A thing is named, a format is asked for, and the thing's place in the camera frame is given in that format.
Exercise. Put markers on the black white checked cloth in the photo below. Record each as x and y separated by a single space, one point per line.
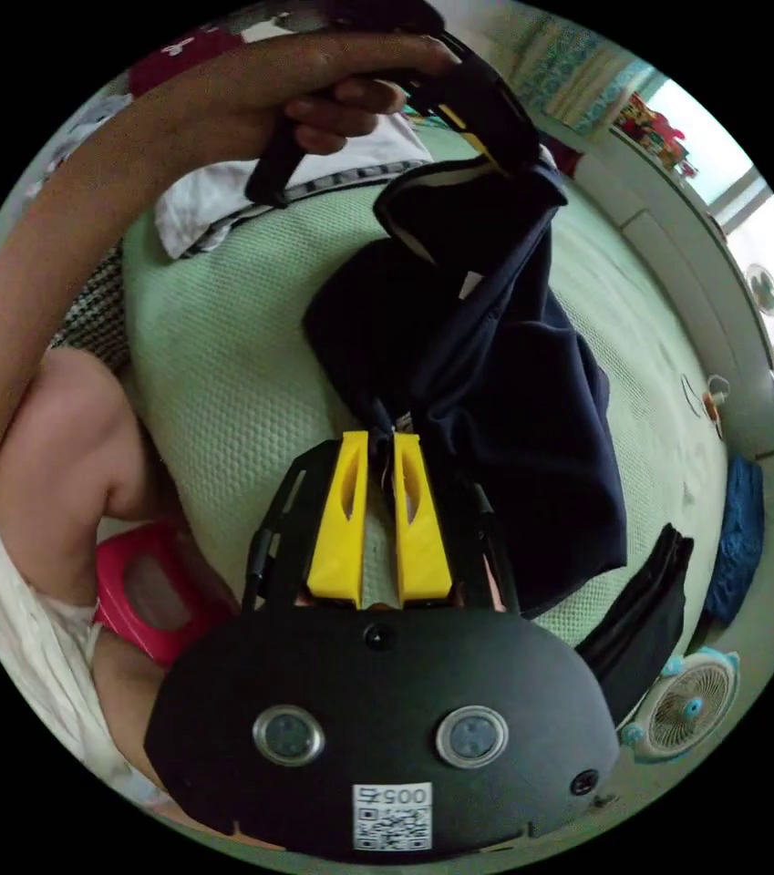
96 311

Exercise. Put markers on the person's left forearm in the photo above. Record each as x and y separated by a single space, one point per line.
86 205

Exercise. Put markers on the bed with green woven mat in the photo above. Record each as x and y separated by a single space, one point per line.
222 355

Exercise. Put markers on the window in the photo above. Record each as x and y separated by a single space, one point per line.
762 219

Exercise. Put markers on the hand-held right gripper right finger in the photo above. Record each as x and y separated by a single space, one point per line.
421 540

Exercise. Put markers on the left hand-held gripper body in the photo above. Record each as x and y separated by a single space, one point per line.
496 109

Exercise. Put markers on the pile of clothes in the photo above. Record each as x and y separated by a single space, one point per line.
181 53

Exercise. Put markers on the dark blue t-shirt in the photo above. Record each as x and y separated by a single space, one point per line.
509 410

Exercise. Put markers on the small round white fan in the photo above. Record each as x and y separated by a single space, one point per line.
762 290

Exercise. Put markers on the white shirt with dark trim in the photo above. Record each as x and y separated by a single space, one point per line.
215 198

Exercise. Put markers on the person's left hand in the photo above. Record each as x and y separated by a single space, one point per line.
345 109

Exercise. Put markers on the white and blue table fan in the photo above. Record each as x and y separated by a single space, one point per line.
684 707

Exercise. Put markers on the green patterned curtain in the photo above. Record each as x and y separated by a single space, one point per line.
564 68

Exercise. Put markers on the black folded garment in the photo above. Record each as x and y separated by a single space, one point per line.
639 615

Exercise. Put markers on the person's body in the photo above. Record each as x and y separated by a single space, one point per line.
58 444

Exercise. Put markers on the blue garment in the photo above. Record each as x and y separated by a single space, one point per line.
738 533

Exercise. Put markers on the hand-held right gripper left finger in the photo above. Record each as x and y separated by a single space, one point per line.
340 533

